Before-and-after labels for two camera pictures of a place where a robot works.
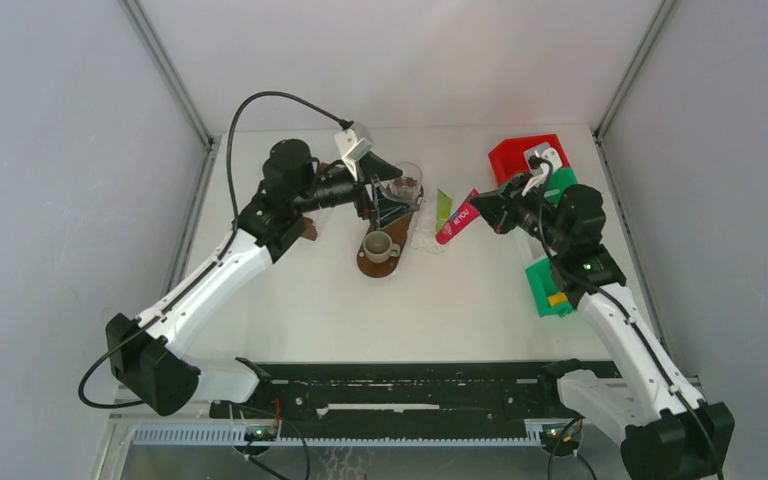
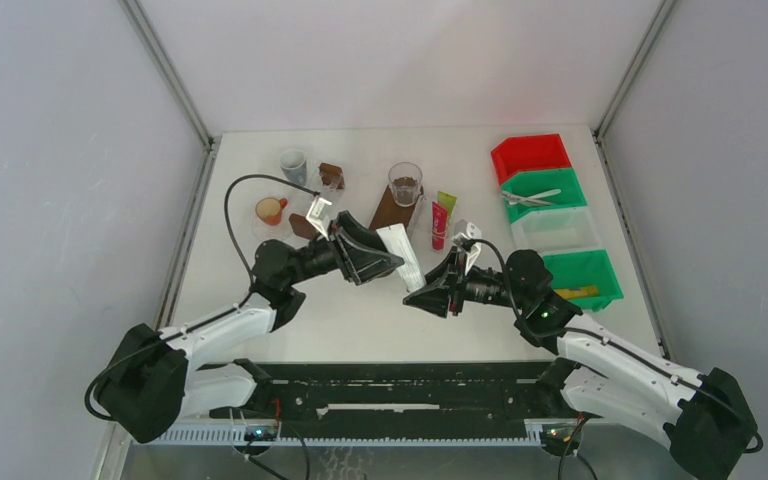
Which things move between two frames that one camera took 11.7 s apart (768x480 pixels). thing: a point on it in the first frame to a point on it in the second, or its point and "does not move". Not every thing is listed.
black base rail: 438,392 does not move
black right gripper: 500,207 to 434,296
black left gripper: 374,169 to 358,264
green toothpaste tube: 443,209 does not move
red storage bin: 507,158 does not move
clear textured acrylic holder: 423,228 to 442,221
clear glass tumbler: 408,187 does not move
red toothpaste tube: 462,218 to 439,226
